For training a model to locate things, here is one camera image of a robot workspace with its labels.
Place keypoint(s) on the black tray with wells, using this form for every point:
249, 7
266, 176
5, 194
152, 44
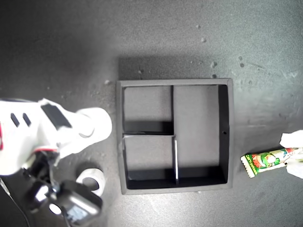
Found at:
196, 130

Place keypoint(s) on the green printed snack bar wrapper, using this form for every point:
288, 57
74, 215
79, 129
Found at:
262, 160

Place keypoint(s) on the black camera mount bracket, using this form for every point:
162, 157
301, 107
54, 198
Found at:
39, 196

